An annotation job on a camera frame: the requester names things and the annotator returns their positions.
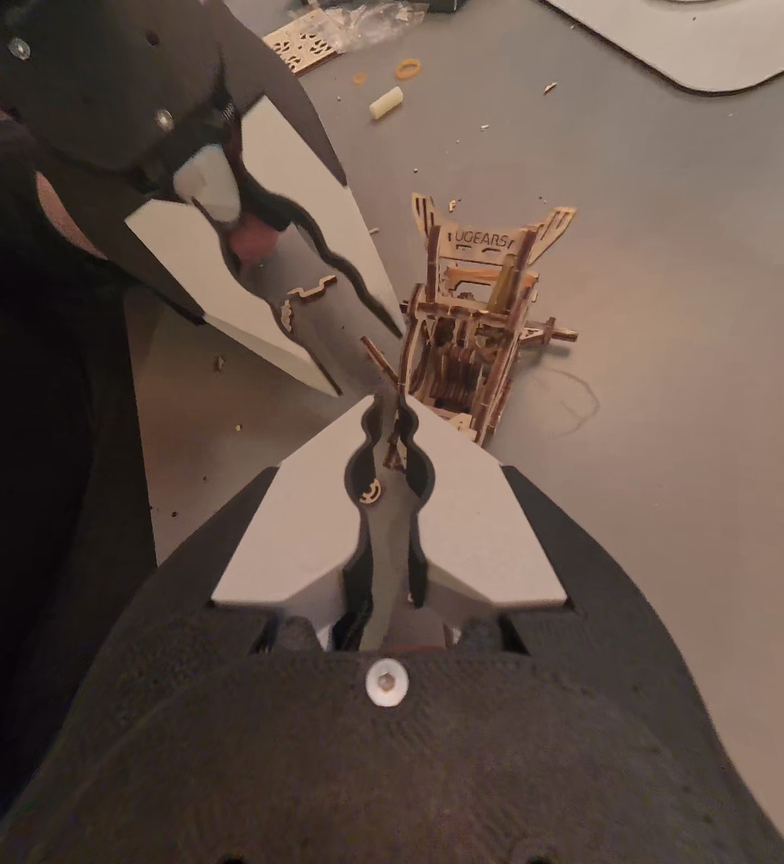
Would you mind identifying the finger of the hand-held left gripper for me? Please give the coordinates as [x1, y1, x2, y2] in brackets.
[238, 93, 409, 340]
[124, 197, 344, 398]

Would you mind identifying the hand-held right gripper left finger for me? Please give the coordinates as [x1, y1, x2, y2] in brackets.
[210, 394, 384, 651]

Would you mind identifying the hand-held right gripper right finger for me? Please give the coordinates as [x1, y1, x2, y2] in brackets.
[397, 397, 569, 644]

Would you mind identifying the wooden mechanical model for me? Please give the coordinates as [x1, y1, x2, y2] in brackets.
[360, 192, 579, 450]

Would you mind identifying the person's left forearm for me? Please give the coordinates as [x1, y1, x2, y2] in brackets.
[0, 111, 130, 298]

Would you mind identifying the wooden parts sheet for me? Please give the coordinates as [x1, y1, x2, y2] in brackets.
[262, 8, 340, 77]

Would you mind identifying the person's left hand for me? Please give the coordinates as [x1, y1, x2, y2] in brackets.
[34, 171, 285, 267]

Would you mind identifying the zigzag wooden piece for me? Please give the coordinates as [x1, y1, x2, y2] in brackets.
[287, 274, 339, 305]

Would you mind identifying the clear plastic bag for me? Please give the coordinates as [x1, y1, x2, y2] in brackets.
[311, 0, 431, 54]

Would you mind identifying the white tablet stand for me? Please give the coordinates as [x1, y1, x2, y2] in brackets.
[542, 0, 784, 95]

